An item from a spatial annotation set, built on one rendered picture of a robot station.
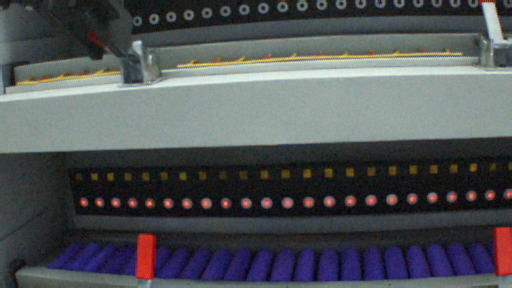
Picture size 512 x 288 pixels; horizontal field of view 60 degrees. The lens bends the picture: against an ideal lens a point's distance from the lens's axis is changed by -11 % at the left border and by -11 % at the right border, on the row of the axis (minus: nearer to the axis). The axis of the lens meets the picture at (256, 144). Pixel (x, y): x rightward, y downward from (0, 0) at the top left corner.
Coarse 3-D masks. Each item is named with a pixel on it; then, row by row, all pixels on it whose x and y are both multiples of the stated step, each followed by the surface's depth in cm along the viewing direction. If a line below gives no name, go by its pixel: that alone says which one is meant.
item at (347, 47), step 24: (168, 48) 41; (192, 48) 41; (216, 48) 40; (240, 48) 40; (264, 48) 40; (288, 48) 40; (312, 48) 39; (336, 48) 39; (360, 48) 39; (384, 48) 38; (408, 48) 38; (432, 48) 38; (456, 48) 37; (24, 72) 43; (48, 72) 43; (72, 72) 43; (96, 72) 42
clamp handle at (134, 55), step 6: (90, 36) 30; (96, 36) 30; (96, 42) 31; (132, 48) 36; (138, 48) 36; (132, 54) 34; (138, 54) 35; (144, 54) 37; (132, 60) 36; (138, 60) 36
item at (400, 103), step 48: (0, 48) 44; (48, 48) 53; (0, 96) 41; (48, 96) 36; (96, 96) 35; (144, 96) 35; (192, 96) 34; (240, 96) 34; (288, 96) 33; (336, 96) 33; (384, 96) 32; (432, 96) 32; (480, 96) 31; (0, 144) 38; (48, 144) 37; (96, 144) 36; (144, 144) 36; (192, 144) 35; (240, 144) 35
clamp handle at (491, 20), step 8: (480, 0) 33; (488, 0) 33; (488, 8) 33; (488, 16) 33; (496, 16) 33; (488, 24) 33; (496, 24) 32; (488, 32) 33; (496, 32) 32; (496, 40) 32
